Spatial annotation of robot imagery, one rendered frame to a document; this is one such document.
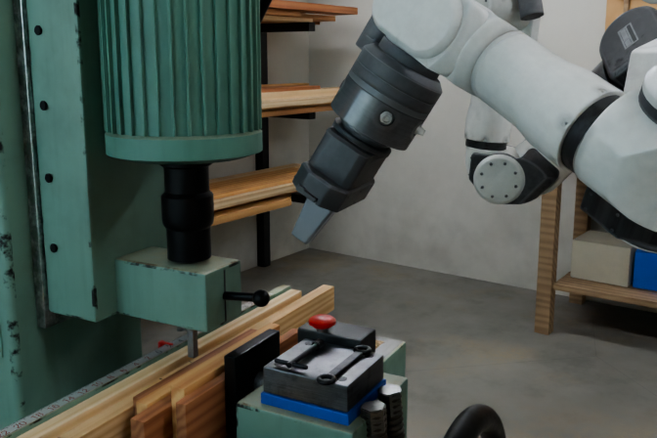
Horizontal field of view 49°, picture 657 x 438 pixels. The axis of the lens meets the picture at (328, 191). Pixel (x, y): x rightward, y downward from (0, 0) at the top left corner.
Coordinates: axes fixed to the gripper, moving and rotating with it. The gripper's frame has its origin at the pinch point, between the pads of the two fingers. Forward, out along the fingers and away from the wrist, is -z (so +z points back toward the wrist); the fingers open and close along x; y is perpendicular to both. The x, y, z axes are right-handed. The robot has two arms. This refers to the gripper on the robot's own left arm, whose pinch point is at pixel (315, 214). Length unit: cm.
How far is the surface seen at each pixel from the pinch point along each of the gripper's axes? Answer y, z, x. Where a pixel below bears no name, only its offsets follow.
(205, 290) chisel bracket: 6.1, -14.7, -0.5
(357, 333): -10.2, -9.6, 3.3
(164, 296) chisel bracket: 10.3, -19.1, 0.2
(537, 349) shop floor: -62, -88, 259
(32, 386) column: 18.7, -39.1, -2.4
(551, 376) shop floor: -69, -84, 231
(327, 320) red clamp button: -6.7, -9.9, 2.2
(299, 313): 0.5, -24.5, 27.3
